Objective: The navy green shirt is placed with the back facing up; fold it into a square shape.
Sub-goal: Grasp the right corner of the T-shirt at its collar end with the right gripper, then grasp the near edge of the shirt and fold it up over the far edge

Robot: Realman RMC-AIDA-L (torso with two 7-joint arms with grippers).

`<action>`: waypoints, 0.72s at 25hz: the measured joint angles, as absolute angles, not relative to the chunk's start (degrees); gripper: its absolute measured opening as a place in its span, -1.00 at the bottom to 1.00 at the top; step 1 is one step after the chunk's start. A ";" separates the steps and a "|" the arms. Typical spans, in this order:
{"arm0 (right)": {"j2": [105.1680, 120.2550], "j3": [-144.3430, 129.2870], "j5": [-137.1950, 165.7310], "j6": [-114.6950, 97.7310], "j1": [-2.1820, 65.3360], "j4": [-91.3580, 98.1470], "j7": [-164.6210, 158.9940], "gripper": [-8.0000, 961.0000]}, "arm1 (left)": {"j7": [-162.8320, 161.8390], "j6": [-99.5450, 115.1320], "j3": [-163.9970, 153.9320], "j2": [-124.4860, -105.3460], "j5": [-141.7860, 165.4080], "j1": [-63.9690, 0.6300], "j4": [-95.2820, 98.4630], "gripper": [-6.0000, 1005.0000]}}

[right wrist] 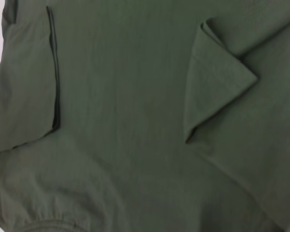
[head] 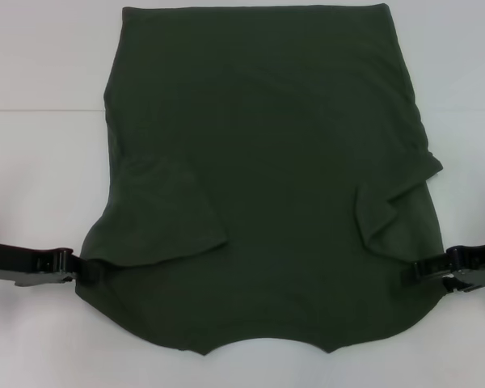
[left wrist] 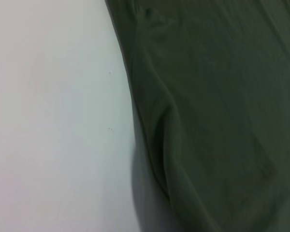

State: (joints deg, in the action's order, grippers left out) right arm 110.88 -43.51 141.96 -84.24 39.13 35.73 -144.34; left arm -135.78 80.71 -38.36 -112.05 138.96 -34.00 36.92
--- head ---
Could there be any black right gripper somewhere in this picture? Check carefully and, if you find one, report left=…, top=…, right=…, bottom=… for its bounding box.
left=399, top=240, right=485, bottom=295

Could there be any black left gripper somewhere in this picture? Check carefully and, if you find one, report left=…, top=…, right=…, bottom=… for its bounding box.
left=0, top=240, right=105, bottom=290

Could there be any dark green t-shirt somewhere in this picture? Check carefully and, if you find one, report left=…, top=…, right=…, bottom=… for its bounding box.
left=74, top=2, right=449, bottom=356

